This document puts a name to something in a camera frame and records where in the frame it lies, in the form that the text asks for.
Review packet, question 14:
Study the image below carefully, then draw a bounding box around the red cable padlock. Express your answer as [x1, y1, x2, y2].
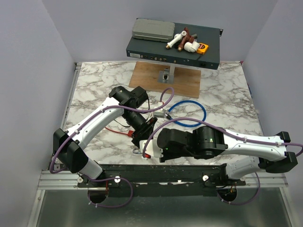
[105, 127, 134, 137]

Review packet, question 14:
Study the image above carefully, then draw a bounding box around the brass padlock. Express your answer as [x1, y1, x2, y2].
[132, 148, 141, 154]

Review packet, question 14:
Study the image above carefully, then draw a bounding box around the blue cable lock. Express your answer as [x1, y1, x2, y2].
[168, 100, 207, 128]

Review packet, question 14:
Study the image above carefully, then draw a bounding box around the wooden base board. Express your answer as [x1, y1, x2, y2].
[128, 61, 201, 98]

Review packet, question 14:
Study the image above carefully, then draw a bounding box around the dark blue network switch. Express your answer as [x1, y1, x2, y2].
[126, 22, 222, 70]

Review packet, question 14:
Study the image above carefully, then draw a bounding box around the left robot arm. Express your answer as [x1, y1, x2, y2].
[53, 86, 157, 187]

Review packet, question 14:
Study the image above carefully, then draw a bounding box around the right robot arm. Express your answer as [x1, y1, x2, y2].
[157, 126, 298, 185]

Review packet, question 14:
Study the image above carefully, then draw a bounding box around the white pvc elbow fitting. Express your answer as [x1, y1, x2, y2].
[184, 41, 200, 52]

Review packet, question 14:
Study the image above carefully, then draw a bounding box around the white pvc pipe fitting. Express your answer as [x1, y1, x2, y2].
[166, 30, 187, 49]

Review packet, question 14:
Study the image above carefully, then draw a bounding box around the yellow tape measure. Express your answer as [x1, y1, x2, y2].
[196, 43, 209, 55]

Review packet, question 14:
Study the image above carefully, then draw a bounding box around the grey plastic tool case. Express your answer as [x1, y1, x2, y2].
[132, 18, 175, 42]

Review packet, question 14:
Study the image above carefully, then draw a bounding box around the brown pipe fitting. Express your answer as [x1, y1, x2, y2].
[178, 27, 195, 52]

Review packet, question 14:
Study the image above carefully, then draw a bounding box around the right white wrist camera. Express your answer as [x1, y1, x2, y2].
[143, 139, 163, 159]

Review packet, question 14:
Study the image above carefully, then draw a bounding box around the black mounting base plate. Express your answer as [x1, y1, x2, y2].
[77, 164, 245, 201]

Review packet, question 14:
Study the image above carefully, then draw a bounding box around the metal bracket with lock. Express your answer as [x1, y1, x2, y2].
[158, 68, 174, 84]

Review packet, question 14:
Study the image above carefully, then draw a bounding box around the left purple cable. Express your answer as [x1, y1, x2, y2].
[48, 87, 176, 209]

